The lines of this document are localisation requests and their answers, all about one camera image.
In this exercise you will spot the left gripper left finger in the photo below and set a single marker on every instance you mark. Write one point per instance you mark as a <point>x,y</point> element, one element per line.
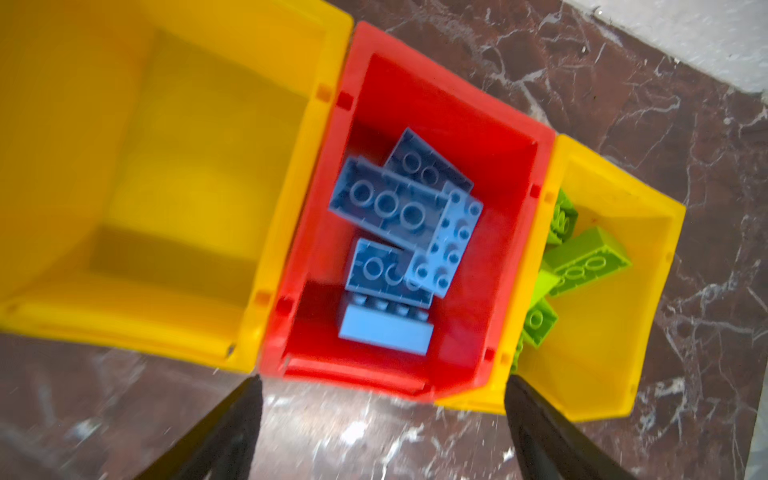
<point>219,446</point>

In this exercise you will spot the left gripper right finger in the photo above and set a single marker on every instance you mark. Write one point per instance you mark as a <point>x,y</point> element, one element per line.
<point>548,446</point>

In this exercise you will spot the small green lego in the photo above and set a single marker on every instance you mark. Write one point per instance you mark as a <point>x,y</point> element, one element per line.
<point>517,353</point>

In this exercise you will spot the green lego brick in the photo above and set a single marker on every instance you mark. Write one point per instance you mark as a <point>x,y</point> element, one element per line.
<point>546,280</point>
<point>539,322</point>

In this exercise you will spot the green lego long diagonal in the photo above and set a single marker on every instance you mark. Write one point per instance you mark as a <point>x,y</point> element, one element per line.
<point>584,259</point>

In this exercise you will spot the blue lego upturned brick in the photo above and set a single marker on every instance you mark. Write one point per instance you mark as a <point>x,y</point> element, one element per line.
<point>393,207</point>

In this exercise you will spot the blue lego diagonal brick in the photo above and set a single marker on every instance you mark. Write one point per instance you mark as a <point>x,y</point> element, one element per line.
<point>384,323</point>

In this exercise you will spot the blue lego top brick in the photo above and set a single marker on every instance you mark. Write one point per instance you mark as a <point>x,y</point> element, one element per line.
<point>434,271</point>

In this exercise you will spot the right yellow bin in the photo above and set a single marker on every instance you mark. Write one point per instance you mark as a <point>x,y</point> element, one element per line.
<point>589,367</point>

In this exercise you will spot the yellow bin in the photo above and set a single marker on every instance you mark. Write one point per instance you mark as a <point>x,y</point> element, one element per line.
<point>155,157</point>
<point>589,367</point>

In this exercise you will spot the left yellow bin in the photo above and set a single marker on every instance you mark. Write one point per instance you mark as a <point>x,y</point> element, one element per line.
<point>155,157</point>

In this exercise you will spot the red middle bin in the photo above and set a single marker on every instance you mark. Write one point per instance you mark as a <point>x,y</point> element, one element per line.
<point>388,88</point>

